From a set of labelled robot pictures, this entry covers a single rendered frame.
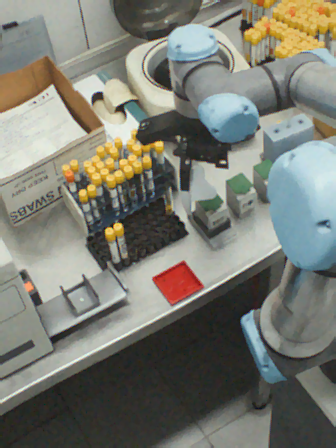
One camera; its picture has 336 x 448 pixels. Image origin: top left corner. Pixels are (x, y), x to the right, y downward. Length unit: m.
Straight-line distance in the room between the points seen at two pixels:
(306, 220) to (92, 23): 1.14
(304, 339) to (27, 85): 0.93
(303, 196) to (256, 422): 1.57
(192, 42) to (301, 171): 0.46
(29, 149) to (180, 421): 1.00
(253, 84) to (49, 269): 0.59
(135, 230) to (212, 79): 0.47
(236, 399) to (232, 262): 0.88
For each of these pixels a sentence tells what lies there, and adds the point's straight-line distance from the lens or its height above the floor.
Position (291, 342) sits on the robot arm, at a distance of 1.01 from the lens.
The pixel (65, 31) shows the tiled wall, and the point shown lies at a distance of 1.72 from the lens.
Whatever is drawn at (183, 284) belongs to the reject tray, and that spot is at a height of 0.88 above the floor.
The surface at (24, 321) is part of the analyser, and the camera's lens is 1.23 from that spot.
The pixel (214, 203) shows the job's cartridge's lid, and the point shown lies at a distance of 1.39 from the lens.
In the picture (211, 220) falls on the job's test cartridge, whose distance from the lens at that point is 1.39.
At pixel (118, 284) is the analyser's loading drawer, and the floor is 0.92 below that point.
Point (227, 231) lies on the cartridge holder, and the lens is 1.43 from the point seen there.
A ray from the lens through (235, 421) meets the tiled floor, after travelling 2.20.
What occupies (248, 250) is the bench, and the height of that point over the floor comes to 0.87.
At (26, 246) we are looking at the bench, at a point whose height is 0.88.
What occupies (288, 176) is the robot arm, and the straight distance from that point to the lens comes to 0.69.
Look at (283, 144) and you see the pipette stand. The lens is 1.49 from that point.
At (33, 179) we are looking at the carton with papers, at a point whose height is 0.98.
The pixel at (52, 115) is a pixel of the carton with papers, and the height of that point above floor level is 0.94.
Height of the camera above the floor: 2.04
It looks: 53 degrees down
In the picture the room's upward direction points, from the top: 8 degrees counter-clockwise
